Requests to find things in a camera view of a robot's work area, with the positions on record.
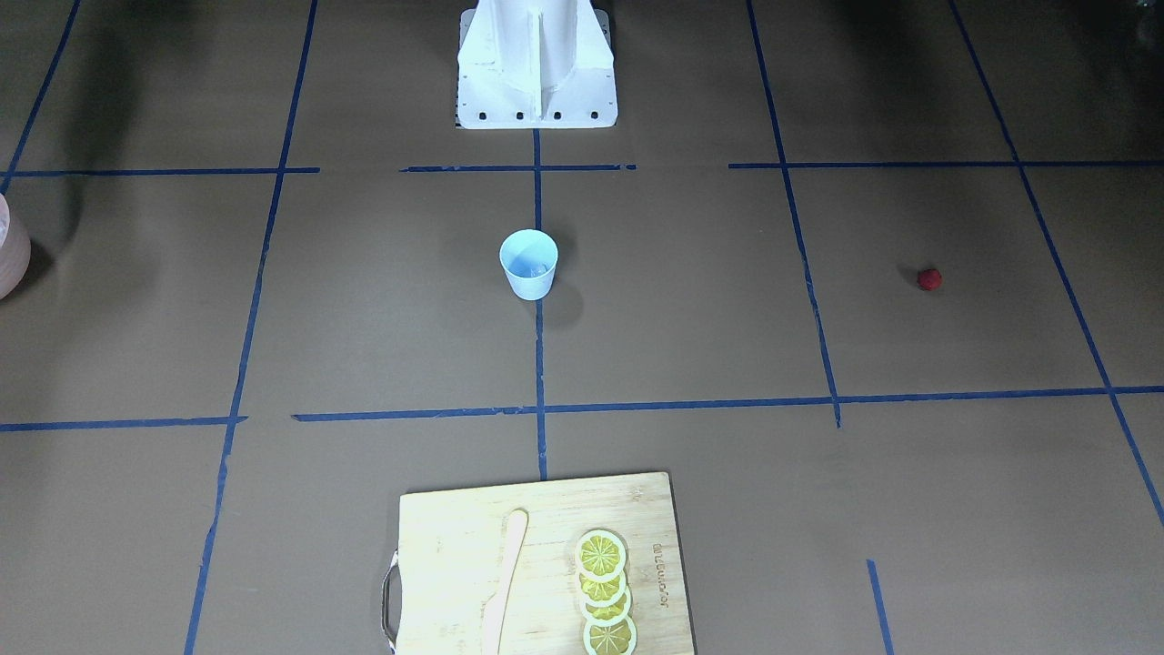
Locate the light blue plastic cup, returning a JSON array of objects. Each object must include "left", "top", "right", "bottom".
[{"left": 498, "top": 229, "right": 558, "bottom": 301}]

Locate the bamboo cutting board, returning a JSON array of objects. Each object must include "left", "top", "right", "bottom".
[{"left": 382, "top": 472, "right": 696, "bottom": 654}]

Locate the red strawberry on table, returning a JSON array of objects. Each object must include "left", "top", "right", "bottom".
[{"left": 916, "top": 266, "right": 944, "bottom": 291}]

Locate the pink bowl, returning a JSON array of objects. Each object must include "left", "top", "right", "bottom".
[{"left": 1, "top": 195, "right": 31, "bottom": 299}]

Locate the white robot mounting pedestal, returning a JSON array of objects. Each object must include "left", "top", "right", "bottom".
[{"left": 455, "top": 1, "right": 618, "bottom": 130}]

